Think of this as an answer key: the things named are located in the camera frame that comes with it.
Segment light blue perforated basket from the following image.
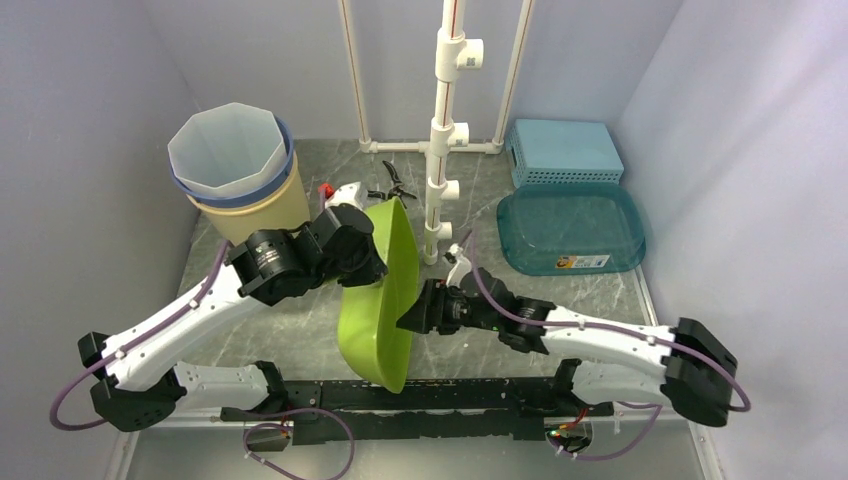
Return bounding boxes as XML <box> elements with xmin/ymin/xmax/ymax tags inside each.
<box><xmin>504</xmin><ymin>119</ymin><xmax>624</xmax><ymax>188</ymax></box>

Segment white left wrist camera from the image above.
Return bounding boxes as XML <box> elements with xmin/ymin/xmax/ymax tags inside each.
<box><xmin>318</xmin><ymin>182</ymin><xmax>367</xmax><ymax>210</ymax></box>

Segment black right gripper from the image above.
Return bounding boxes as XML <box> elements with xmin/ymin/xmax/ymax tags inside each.
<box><xmin>396</xmin><ymin>278</ymin><xmax>501</xmax><ymax>335</ymax></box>

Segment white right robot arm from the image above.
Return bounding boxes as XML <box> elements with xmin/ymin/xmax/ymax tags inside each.
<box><xmin>397</xmin><ymin>269</ymin><xmax>738</xmax><ymax>427</ymax></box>

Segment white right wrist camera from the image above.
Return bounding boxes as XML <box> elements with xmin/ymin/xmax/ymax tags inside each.
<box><xmin>443</xmin><ymin>243</ymin><xmax>471</xmax><ymax>287</ymax></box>

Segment blue bucket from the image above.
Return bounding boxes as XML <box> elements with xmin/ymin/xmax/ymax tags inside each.
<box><xmin>168</xmin><ymin>113</ymin><xmax>295</xmax><ymax>210</ymax></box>

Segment teal translucent plastic tub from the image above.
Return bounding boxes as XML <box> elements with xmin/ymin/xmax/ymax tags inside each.
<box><xmin>496</xmin><ymin>183</ymin><xmax>647</xmax><ymax>276</ymax></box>

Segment white PVC pipe frame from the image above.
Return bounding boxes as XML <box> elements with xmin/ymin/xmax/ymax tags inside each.
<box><xmin>338</xmin><ymin>1</ymin><xmax>535</xmax><ymax>265</ymax></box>

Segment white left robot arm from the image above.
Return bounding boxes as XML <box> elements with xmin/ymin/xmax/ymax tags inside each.
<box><xmin>78</xmin><ymin>204</ymin><xmax>389</xmax><ymax>432</ymax></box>

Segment beige plastic bucket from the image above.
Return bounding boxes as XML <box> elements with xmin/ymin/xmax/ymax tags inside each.
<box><xmin>188</xmin><ymin>154</ymin><xmax>311</xmax><ymax>245</ymax></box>

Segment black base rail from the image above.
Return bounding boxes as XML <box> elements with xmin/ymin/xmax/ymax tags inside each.
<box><xmin>219</xmin><ymin>362</ymin><xmax>614</xmax><ymax>446</ymax></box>

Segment lime green plastic tub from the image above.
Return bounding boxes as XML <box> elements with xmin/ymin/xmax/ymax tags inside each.
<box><xmin>337</xmin><ymin>199</ymin><xmax>420</xmax><ymax>393</ymax></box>

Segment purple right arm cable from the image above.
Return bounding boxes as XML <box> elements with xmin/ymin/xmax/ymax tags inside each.
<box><xmin>466</xmin><ymin>231</ymin><xmax>752</xmax><ymax>463</ymax></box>

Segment black handled pliers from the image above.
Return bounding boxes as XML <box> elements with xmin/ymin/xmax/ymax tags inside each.
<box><xmin>367</xmin><ymin>160</ymin><xmax>418</xmax><ymax>206</ymax></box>

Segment translucent white faceted bin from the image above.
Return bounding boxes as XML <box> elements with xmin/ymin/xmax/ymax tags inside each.
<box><xmin>167</xmin><ymin>101</ymin><xmax>291</xmax><ymax>201</ymax></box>

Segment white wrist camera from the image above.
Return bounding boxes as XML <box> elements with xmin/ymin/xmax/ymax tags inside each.
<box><xmin>318</xmin><ymin>182</ymin><xmax>367</xmax><ymax>210</ymax></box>
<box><xmin>443</xmin><ymin>243</ymin><xmax>471</xmax><ymax>287</ymax></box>

